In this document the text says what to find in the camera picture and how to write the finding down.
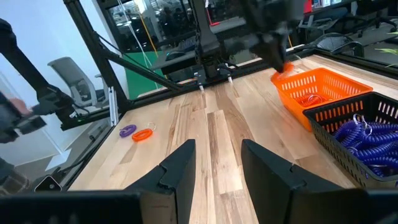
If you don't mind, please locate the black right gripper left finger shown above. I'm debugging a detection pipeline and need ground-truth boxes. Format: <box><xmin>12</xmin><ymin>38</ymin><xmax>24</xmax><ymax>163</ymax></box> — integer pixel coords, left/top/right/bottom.
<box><xmin>0</xmin><ymin>139</ymin><xmax>197</xmax><ymax>224</ymax></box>

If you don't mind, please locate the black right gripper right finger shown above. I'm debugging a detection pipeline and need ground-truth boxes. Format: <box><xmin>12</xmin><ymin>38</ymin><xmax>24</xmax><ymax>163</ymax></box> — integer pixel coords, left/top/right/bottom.
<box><xmin>241</xmin><ymin>139</ymin><xmax>398</xmax><ymax>224</ymax></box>

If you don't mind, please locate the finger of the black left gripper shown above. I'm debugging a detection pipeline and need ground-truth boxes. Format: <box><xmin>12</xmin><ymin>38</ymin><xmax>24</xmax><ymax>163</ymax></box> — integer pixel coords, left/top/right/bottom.
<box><xmin>272</xmin><ymin>35</ymin><xmax>292</xmax><ymax>72</ymax></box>
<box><xmin>251</xmin><ymin>39</ymin><xmax>280</xmax><ymax>72</ymax></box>

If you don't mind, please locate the orange spring keychain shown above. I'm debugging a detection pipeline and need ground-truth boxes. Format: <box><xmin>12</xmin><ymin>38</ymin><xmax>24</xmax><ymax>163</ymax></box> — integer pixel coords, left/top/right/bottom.
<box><xmin>295</xmin><ymin>93</ymin><xmax>321</xmax><ymax>108</ymax></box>
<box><xmin>269</xmin><ymin>61</ymin><xmax>295</xmax><ymax>82</ymax></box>
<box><xmin>310</xmin><ymin>93</ymin><xmax>330</xmax><ymax>106</ymax></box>
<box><xmin>131</xmin><ymin>121</ymin><xmax>157</xmax><ymax>143</ymax></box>

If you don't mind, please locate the purple spring keychain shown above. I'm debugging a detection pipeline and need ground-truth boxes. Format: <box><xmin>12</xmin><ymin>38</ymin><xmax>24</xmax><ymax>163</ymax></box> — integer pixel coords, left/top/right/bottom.
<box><xmin>357</xmin><ymin>146</ymin><xmax>398</xmax><ymax>167</ymax></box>
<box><xmin>343</xmin><ymin>133</ymin><xmax>398</xmax><ymax>154</ymax></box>
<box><xmin>334</xmin><ymin>113</ymin><xmax>369</xmax><ymax>147</ymax></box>
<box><xmin>365</xmin><ymin>122</ymin><xmax>398</xmax><ymax>135</ymax></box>
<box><xmin>119</xmin><ymin>124</ymin><xmax>137</xmax><ymax>139</ymax></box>
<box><xmin>369</xmin><ymin>161</ymin><xmax>398</xmax><ymax>179</ymax></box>

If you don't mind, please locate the grey desk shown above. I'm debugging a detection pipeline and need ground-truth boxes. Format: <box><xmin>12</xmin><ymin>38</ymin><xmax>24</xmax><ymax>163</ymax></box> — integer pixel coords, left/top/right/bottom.
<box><xmin>149</xmin><ymin>49</ymin><xmax>201</xmax><ymax>75</ymax></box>
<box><xmin>208</xmin><ymin>16</ymin><xmax>268</xmax><ymax>35</ymax></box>

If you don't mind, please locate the orange plastic mesh basket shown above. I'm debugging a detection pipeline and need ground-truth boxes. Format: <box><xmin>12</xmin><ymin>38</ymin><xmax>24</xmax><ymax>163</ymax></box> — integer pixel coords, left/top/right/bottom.
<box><xmin>270</xmin><ymin>67</ymin><xmax>374</xmax><ymax>131</ymax></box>

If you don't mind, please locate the black plastic mesh basket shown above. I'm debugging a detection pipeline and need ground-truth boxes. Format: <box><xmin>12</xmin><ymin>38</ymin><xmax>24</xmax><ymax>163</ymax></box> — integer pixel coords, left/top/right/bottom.
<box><xmin>303</xmin><ymin>91</ymin><xmax>398</xmax><ymax>189</ymax></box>

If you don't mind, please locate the person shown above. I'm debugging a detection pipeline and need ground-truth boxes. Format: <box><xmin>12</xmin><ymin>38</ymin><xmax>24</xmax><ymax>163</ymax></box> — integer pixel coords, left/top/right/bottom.
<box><xmin>0</xmin><ymin>155</ymin><xmax>32</xmax><ymax>197</ymax></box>

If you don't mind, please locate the black computer mouse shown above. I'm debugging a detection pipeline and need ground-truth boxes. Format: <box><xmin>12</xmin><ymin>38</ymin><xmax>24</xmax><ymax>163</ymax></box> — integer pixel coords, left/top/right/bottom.
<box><xmin>164</xmin><ymin>50</ymin><xmax>187</xmax><ymax>62</ymax></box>

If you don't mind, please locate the black chair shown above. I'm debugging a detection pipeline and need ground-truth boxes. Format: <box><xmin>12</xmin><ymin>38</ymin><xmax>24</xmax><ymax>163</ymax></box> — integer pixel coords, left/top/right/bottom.
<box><xmin>348</xmin><ymin>0</ymin><xmax>398</xmax><ymax>34</ymax></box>

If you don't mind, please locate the person's left hand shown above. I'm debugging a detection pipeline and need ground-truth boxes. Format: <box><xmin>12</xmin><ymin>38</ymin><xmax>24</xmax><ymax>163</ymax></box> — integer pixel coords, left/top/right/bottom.
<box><xmin>8</xmin><ymin>97</ymin><xmax>34</xmax><ymax>118</ymax></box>

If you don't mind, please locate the green panel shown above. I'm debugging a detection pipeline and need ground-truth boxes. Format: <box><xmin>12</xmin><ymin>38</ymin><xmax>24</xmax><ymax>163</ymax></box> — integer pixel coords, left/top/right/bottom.
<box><xmin>123</xmin><ymin>50</ymin><xmax>167</xmax><ymax>101</ymax></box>

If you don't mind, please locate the grey office chair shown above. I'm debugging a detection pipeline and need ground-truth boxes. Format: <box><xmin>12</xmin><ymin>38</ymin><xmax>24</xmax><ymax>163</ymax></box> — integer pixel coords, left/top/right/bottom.
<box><xmin>47</xmin><ymin>56</ymin><xmax>108</xmax><ymax>109</ymax></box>

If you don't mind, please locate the yellow extension cord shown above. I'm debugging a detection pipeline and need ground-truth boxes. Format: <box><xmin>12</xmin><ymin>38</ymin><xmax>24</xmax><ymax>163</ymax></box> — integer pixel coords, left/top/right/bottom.
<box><xmin>136</xmin><ymin>12</ymin><xmax>159</xmax><ymax>57</ymax></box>

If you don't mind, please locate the black aluminium table frame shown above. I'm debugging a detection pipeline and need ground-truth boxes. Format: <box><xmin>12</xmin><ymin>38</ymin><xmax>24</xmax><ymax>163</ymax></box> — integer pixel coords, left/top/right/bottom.
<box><xmin>30</xmin><ymin>0</ymin><xmax>398</xmax><ymax>192</ymax></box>

